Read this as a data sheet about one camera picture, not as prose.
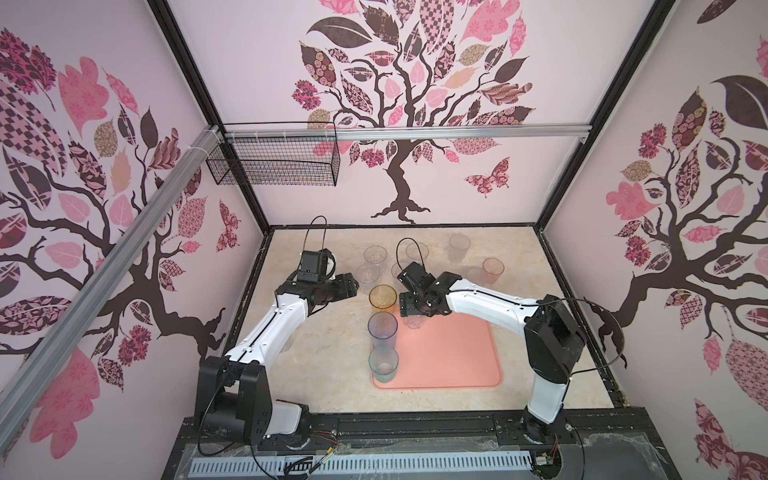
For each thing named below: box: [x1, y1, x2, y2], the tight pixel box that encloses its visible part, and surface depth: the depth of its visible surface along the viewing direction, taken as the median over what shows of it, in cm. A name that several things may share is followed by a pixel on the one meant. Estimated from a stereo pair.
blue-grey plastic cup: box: [368, 311, 399, 351], surface depth 83 cm
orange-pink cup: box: [482, 257, 505, 285], surface depth 102 cm
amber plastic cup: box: [368, 284, 398, 309], surface depth 87 cm
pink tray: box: [372, 313, 503, 389], surface depth 85 cm
